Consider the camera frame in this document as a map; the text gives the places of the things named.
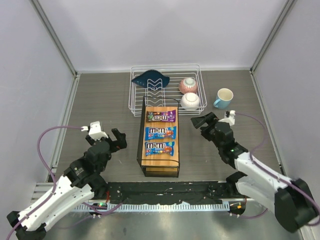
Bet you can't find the purple candy bag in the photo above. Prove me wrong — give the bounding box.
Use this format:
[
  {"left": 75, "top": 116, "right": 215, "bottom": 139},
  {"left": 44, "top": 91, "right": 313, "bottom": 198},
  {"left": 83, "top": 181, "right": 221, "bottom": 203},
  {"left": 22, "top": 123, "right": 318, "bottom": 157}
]
[{"left": 146, "top": 110, "right": 176, "bottom": 123}]

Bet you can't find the blue candy bag long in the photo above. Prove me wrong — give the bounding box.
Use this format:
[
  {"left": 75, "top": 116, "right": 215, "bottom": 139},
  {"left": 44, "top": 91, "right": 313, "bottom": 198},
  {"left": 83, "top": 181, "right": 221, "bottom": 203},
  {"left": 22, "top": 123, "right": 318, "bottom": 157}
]
[{"left": 144, "top": 126, "right": 177, "bottom": 141}]

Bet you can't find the blue candy bag short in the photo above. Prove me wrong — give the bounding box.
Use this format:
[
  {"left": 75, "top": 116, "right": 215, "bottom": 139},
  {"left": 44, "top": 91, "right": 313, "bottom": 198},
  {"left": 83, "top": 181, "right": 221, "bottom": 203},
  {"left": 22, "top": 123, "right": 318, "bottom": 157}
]
[{"left": 144, "top": 141, "right": 175, "bottom": 156}]

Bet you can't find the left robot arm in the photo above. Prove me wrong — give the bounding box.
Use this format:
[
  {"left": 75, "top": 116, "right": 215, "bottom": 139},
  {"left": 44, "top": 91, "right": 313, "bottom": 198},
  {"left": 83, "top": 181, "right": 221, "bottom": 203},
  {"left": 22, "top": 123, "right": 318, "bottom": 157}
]
[{"left": 6, "top": 121, "right": 127, "bottom": 240}]

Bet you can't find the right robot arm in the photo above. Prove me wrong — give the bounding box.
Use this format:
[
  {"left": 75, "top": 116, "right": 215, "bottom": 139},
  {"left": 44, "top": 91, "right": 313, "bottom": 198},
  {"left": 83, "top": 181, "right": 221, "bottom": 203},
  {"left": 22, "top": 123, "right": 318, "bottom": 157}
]
[{"left": 191, "top": 110, "right": 320, "bottom": 233}]

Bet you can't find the white bowl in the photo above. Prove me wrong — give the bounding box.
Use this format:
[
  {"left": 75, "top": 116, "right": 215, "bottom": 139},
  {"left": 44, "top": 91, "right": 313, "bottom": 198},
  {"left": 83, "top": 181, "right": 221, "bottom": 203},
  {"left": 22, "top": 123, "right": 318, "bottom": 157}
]
[{"left": 180, "top": 92, "right": 200, "bottom": 111}]

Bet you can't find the light blue mug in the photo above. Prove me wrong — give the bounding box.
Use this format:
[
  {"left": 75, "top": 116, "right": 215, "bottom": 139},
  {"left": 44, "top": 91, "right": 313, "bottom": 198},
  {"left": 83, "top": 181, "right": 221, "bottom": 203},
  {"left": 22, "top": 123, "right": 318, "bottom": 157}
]
[{"left": 213, "top": 88, "right": 234, "bottom": 109}]

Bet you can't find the pink patterned bowl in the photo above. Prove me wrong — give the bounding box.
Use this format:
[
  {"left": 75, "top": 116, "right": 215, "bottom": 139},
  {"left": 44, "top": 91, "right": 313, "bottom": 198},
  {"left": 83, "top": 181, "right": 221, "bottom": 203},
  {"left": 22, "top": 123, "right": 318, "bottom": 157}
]
[{"left": 178, "top": 77, "right": 198, "bottom": 94}]

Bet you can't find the dark blue leaf plate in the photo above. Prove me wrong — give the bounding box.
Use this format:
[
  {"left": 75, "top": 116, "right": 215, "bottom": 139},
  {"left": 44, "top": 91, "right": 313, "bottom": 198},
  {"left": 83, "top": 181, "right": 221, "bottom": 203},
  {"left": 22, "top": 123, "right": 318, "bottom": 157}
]
[{"left": 131, "top": 69, "right": 170, "bottom": 91}]

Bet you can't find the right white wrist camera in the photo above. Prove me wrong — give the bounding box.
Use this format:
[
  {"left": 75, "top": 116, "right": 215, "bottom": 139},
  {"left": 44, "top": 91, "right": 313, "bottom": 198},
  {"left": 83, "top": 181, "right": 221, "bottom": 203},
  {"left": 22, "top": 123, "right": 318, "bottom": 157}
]
[{"left": 218, "top": 110, "right": 236, "bottom": 127}]

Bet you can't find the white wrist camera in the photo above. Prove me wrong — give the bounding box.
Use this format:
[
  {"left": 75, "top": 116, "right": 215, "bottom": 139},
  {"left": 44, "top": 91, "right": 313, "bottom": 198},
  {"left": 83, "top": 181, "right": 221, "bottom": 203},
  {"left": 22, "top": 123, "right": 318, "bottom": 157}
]
[
  {"left": 218, "top": 110, "right": 236, "bottom": 127},
  {"left": 81, "top": 121, "right": 109, "bottom": 141}
]

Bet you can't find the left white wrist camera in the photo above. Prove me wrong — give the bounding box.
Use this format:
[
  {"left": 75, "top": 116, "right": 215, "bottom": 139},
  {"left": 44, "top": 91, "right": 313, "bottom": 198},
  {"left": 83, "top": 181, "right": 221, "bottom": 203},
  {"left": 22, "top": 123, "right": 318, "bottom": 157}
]
[{"left": 81, "top": 121, "right": 109, "bottom": 141}]

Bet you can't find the black wire wooden shelf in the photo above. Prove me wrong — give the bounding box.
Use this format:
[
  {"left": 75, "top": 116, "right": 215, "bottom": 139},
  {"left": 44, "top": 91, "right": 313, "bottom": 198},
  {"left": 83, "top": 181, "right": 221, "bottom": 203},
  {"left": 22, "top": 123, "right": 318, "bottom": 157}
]
[{"left": 136, "top": 104, "right": 180, "bottom": 178}]

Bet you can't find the white wire dish rack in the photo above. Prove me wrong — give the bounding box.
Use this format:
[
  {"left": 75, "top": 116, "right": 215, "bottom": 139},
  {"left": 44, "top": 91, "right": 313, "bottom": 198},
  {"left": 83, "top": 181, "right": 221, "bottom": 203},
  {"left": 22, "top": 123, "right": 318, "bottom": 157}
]
[{"left": 128, "top": 63, "right": 207, "bottom": 117}]

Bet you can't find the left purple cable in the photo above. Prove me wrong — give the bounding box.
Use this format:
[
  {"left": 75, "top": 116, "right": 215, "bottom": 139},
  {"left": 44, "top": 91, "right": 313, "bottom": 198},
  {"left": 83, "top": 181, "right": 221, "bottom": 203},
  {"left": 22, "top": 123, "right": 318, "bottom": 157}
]
[{"left": 6, "top": 124, "right": 123, "bottom": 240}]

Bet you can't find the purple cable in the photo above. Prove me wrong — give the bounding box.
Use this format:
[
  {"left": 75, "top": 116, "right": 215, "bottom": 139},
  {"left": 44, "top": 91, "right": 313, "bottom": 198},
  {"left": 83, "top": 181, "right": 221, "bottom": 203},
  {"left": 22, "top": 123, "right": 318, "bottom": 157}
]
[
  {"left": 229, "top": 112, "right": 320, "bottom": 227},
  {"left": 6, "top": 124, "right": 123, "bottom": 240}
]

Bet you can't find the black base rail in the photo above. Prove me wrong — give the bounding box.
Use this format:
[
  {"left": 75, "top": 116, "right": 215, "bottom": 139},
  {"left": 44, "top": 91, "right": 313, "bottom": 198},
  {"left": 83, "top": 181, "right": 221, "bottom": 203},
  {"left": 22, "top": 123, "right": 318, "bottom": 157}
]
[{"left": 108, "top": 181, "right": 245, "bottom": 205}]

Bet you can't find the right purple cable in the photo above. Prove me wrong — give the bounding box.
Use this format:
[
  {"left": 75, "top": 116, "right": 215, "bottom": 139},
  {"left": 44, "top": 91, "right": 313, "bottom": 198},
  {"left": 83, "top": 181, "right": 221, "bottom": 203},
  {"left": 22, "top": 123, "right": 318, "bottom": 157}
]
[{"left": 229, "top": 112, "right": 320, "bottom": 227}]

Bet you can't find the white cable duct strip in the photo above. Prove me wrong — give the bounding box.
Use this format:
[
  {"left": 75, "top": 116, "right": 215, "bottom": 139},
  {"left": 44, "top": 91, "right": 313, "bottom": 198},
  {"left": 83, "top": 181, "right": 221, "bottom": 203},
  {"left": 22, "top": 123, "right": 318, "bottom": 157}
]
[{"left": 74, "top": 202, "right": 231, "bottom": 212}]

